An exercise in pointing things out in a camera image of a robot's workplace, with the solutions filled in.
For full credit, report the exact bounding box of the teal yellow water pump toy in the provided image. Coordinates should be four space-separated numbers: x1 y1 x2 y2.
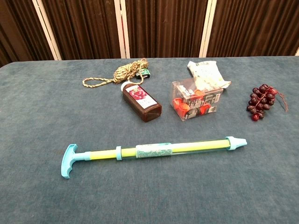
60 136 248 180

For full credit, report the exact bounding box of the dark red juice bottle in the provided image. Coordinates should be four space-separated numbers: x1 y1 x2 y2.
120 81 163 123

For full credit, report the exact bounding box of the clear box with orange parts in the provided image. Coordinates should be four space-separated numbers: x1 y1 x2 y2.
168 78 223 121

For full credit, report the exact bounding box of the white snack packet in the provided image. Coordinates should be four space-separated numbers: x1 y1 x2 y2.
186 60 232 90

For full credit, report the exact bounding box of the brown folding screen panel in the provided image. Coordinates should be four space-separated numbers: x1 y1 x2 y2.
0 0 59 68
38 0 127 61
120 0 212 59
205 0 299 58

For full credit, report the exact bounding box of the purple grape bunch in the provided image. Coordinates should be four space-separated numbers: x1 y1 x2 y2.
246 84 289 121

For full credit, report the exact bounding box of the blue table cover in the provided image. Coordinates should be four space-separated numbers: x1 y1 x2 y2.
0 56 299 224

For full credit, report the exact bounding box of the green rope tag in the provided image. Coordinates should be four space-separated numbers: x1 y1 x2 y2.
136 68 151 79

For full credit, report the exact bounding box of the coiled beige rope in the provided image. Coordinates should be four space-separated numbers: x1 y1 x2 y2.
82 57 150 88

